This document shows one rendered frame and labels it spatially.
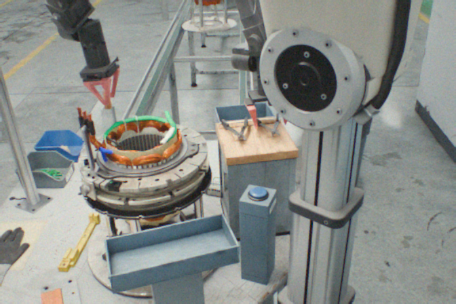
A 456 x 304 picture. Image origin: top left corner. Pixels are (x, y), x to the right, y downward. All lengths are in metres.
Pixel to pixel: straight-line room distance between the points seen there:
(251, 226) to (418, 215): 1.84
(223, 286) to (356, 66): 0.76
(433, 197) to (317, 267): 2.17
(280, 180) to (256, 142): 0.12
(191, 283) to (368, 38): 0.59
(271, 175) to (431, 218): 1.73
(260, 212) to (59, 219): 0.71
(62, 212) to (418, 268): 1.71
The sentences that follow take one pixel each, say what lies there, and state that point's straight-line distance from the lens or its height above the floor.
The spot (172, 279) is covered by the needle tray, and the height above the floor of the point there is 1.01.
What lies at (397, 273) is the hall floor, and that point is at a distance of 2.44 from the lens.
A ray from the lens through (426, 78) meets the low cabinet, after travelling 3.84.
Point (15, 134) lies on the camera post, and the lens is 1.50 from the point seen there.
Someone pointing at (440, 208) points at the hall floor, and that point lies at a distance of 2.93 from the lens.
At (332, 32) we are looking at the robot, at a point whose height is 1.50.
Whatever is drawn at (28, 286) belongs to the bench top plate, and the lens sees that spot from 1.33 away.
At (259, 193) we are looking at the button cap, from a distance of 1.06.
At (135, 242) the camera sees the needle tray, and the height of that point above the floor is 1.04.
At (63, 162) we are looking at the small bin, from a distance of 1.76.
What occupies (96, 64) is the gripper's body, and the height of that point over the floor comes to 1.31.
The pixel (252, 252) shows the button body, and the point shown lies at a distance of 1.15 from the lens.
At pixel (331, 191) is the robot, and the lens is 0.78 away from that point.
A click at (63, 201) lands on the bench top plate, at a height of 0.78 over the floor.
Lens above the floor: 1.66
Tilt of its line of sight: 31 degrees down
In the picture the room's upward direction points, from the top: 2 degrees counter-clockwise
